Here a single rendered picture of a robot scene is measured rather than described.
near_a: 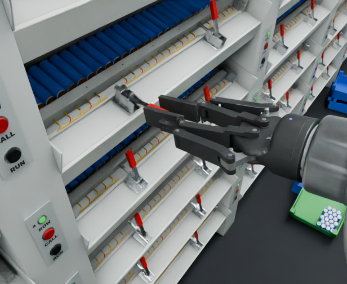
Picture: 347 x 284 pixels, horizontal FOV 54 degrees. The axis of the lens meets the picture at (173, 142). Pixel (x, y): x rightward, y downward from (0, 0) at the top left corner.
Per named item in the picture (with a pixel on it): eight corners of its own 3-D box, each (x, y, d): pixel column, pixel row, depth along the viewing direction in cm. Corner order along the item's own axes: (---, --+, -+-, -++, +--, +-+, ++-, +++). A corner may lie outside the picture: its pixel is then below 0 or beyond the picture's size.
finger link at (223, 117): (264, 124, 41) (271, 118, 41) (196, 99, 48) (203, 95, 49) (264, 149, 43) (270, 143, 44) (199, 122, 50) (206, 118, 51)
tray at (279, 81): (310, 63, 153) (329, 39, 142) (247, 136, 117) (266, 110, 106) (274, 38, 157) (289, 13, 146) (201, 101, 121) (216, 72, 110)
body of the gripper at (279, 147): (296, 199, 38) (223, 173, 43) (321, 156, 43) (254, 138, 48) (300, 146, 34) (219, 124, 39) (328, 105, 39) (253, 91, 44)
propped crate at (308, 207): (334, 239, 143) (337, 235, 136) (288, 214, 152) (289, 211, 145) (363, 179, 150) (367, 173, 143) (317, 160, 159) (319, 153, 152)
